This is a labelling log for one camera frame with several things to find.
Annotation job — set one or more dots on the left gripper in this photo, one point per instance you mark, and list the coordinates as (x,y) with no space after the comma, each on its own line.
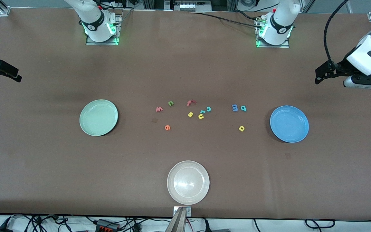
(340,68)

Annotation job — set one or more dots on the cyan letter a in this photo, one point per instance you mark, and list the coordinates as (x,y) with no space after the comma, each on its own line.
(241,108)

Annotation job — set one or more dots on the blue letter m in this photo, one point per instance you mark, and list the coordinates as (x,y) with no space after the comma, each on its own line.
(235,108)

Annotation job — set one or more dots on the pink letter w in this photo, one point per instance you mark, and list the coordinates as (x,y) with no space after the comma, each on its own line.
(159,110)

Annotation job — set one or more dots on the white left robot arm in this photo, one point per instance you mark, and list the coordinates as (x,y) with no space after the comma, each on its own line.
(279,22)

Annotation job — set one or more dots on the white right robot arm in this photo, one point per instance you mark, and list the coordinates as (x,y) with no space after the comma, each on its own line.
(92,22)

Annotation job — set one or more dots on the blue plate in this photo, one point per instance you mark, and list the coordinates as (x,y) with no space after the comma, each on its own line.
(289,124)

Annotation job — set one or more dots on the green plate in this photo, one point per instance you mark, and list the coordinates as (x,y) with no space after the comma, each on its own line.
(98,117)

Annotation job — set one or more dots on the yellow letter u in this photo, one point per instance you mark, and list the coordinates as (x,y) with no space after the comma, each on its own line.
(201,118)

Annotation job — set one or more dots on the grey terminal box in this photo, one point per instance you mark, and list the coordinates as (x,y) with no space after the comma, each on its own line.
(192,5)

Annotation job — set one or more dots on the white plate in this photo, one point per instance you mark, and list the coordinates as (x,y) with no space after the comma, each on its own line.
(188,182)

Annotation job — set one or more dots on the black orange power strip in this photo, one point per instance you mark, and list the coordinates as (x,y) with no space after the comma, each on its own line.
(106,225)

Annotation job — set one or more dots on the black floor plug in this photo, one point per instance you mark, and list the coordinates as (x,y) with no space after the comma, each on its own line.
(205,225)

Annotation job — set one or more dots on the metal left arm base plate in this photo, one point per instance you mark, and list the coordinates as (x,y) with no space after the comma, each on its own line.
(283,46)

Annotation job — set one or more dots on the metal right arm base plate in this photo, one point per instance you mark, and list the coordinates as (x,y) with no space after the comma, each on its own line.
(114,43)

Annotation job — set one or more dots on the aluminium camera mount post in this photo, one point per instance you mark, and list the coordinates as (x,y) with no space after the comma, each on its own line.
(177,224)

